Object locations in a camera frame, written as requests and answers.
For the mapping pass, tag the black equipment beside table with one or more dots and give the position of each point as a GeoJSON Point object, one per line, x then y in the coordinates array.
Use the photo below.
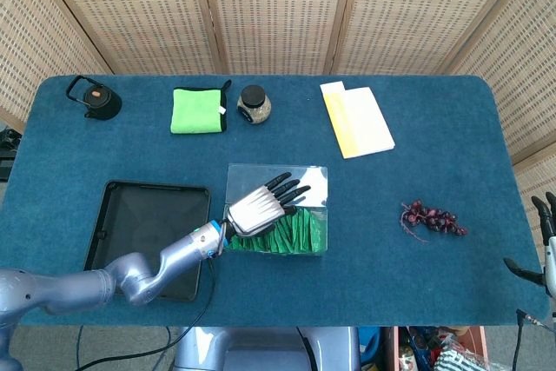
{"type": "Point", "coordinates": [6, 149]}

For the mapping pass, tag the purple artificial grape bunch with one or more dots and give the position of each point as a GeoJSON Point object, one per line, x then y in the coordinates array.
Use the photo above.
{"type": "Point", "coordinates": [434, 218]}

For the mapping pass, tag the blue plastic bag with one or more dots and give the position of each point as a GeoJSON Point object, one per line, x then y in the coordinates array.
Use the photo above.
{"type": "Point", "coordinates": [370, 345]}

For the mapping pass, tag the glass jar with black lid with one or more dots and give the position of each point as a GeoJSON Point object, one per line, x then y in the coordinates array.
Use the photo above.
{"type": "Point", "coordinates": [254, 106]}

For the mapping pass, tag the cardboard box with assorted items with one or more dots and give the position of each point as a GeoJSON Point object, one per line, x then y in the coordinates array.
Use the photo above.
{"type": "Point", "coordinates": [438, 351]}

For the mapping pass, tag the black teapot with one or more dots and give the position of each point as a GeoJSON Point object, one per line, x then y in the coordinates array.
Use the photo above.
{"type": "Point", "coordinates": [101, 101]}

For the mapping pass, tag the yellow and white paper envelope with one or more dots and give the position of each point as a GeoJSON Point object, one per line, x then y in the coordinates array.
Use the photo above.
{"type": "Point", "coordinates": [358, 121]}

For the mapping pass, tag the green packets stack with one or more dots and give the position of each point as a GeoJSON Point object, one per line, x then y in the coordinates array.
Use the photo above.
{"type": "Point", "coordinates": [299, 234]}

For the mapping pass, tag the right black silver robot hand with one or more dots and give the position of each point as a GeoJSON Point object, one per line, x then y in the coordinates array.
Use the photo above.
{"type": "Point", "coordinates": [549, 249]}

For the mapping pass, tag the clear box of green items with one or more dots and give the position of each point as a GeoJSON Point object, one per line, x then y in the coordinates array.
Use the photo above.
{"type": "Point", "coordinates": [304, 236]}

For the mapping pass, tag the woven rattan folding screen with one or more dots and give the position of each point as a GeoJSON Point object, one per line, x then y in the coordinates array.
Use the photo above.
{"type": "Point", "coordinates": [278, 10]}

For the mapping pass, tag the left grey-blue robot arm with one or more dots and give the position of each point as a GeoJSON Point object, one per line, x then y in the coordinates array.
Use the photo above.
{"type": "Point", "coordinates": [143, 271]}

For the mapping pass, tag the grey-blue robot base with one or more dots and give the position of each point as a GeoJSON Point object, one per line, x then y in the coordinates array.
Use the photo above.
{"type": "Point", "coordinates": [260, 349]}

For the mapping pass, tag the blue felt table cover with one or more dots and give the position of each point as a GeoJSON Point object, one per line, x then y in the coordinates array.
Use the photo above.
{"type": "Point", "coordinates": [278, 145]}

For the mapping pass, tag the black square plastic tray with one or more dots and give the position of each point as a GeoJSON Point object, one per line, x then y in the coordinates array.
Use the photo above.
{"type": "Point", "coordinates": [134, 219]}

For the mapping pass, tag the green microfiber cloth black trim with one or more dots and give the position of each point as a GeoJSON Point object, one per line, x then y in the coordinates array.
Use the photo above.
{"type": "Point", "coordinates": [195, 111]}

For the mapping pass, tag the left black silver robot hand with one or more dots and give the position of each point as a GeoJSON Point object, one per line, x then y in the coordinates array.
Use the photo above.
{"type": "Point", "coordinates": [260, 210]}

